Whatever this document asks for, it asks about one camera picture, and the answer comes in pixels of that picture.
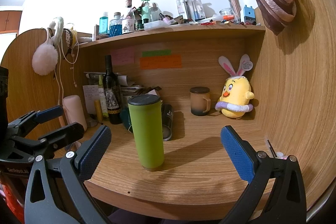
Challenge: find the pink mug with handle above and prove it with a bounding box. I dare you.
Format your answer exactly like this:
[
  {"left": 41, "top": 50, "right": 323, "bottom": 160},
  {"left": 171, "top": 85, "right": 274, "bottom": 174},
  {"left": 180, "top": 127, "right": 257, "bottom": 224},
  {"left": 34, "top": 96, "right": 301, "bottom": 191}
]
[{"left": 58, "top": 95, "right": 87, "bottom": 131}]

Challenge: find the green sticky note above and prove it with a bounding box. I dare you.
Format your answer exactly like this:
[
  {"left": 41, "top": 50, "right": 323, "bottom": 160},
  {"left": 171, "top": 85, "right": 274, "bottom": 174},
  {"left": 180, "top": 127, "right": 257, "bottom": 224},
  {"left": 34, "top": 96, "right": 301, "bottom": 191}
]
[{"left": 142, "top": 49, "right": 171, "bottom": 57}]

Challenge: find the pink sticky note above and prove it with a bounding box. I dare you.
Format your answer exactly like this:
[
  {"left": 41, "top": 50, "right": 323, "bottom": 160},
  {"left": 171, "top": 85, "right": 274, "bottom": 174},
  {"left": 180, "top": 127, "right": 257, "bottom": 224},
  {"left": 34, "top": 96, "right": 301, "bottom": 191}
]
[{"left": 110, "top": 47, "right": 134, "bottom": 66}]

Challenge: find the yellow tube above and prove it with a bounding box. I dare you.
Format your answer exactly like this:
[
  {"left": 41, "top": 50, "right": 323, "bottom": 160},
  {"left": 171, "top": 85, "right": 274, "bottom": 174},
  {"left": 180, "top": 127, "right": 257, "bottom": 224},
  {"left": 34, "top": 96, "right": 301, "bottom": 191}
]
[{"left": 94, "top": 100, "right": 104, "bottom": 122}]

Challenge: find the teal hexagonal cup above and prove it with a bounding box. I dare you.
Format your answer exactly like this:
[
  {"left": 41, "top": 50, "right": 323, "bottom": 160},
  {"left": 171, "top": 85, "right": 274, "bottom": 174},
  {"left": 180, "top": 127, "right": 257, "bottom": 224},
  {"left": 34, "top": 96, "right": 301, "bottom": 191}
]
[{"left": 120, "top": 107, "right": 133, "bottom": 133}]

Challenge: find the black metal tumbler lying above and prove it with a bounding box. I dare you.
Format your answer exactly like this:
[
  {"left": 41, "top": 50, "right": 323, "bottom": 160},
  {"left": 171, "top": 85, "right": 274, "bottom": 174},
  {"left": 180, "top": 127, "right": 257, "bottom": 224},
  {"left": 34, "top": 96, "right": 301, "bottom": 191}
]
[{"left": 161, "top": 104, "right": 174, "bottom": 141}]

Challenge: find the brown ceramic mug with lid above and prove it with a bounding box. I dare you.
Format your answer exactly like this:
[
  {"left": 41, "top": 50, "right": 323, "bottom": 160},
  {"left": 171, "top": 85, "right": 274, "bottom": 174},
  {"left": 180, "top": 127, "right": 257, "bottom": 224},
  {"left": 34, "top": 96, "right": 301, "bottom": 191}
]
[{"left": 190, "top": 86, "right": 211, "bottom": 116}]

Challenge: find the white paper note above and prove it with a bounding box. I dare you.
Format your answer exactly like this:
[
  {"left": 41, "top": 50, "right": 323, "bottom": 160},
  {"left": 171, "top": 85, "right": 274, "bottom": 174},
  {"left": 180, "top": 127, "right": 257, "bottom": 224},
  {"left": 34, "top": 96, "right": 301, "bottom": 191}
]
[{"left": 83, "top": 85, "right": 100, "bottom": 115}]

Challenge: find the green tumbler black base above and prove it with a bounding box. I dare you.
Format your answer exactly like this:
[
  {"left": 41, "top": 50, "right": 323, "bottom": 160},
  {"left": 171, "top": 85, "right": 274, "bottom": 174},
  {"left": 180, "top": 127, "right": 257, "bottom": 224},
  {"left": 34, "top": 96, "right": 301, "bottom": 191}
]
[{"left": 128, "top": 94, "right": 164, "bottom": 171}]

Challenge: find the white earphone cable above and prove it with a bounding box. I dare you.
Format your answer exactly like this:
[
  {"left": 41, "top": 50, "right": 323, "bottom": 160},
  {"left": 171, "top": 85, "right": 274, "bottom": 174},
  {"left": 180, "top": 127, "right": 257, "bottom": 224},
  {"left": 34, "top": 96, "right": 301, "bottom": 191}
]
[{"left": 45, "top": 27, "right": 80, "bottom": 106}]

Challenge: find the orange sticky note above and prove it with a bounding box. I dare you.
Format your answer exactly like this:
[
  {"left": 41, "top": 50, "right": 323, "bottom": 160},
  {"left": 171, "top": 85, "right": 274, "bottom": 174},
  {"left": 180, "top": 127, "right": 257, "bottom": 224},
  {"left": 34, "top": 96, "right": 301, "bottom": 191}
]
[{"left": 139, "top": 55, "right": 182, "bottom": 70}]

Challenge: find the blue pencil sharpener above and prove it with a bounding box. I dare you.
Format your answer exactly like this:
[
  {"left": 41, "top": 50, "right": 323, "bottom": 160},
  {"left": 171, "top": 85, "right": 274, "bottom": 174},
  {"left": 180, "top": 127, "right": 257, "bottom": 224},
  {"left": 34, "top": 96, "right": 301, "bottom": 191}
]
[{"left": 241, "top": 5, "right": 256, "bottom": 25}]

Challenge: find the yellow chick plush toy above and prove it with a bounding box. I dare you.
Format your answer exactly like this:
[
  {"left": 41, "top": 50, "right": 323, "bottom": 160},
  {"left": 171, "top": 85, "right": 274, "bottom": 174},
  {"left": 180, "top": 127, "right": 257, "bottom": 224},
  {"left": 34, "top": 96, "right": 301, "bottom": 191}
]
[{"left": 215, "top": 54, "right": 255, "bottom": 119}]

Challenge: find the dark wine bottle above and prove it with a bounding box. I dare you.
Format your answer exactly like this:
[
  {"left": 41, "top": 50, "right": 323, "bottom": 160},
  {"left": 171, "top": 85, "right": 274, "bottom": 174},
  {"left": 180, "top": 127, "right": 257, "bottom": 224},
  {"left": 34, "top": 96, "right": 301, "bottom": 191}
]
[{"left": 102, "top": 55, "right": 122, "bottom": 124}]

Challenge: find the small pink object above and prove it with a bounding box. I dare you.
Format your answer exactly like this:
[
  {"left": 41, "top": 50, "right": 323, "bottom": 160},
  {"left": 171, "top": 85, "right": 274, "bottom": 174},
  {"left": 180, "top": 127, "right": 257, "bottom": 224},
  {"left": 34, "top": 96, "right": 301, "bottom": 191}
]
[{"left": 276, "top": 152, "right": 287, "bottom": 160}]

